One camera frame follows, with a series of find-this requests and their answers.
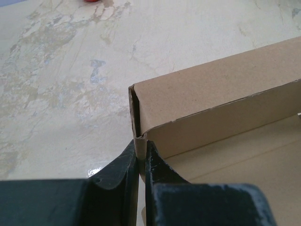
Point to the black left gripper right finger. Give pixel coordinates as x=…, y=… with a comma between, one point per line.
x=173, y=201

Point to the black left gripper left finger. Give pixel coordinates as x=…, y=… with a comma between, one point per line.
x=108, y=198

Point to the brown cardboard box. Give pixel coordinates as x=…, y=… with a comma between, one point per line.
x=232, y=120

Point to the red apple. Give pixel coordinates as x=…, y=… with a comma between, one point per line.
x=91, y=0

